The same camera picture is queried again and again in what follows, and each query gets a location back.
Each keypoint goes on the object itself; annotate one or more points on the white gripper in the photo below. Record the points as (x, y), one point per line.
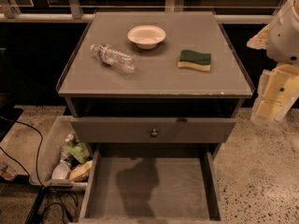
(284, 36)

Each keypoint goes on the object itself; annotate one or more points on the green and yellow sponge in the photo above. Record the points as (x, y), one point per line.
(194, 60)

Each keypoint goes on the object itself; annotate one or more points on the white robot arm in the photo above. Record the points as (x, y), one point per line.
(283, 35)

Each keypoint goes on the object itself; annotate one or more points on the grey drawer cabinet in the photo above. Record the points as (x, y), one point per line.
(157, 88)

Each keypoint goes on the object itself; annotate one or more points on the top drawer with knob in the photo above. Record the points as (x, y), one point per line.
(153, 130)

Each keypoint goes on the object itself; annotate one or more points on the open middle drawer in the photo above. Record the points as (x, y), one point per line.
(152, 187)

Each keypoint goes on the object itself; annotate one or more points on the white paper bowl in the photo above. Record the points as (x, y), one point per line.
(146, 36)

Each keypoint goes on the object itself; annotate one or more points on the clear plastic water bottle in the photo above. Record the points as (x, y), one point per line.
(113, 57)

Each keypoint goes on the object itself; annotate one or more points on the green snack bag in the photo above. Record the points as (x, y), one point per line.
(79, 151)

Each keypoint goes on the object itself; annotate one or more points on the yellow chip bag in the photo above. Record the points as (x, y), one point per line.
(81, 172)

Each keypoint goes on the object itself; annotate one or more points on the small white bowl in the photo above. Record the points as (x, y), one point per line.
(61, 171)

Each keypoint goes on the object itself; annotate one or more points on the small red can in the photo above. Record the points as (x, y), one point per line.
(7, 172)

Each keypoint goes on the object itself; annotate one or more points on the metal railing frame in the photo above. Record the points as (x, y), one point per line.
(226, 11)

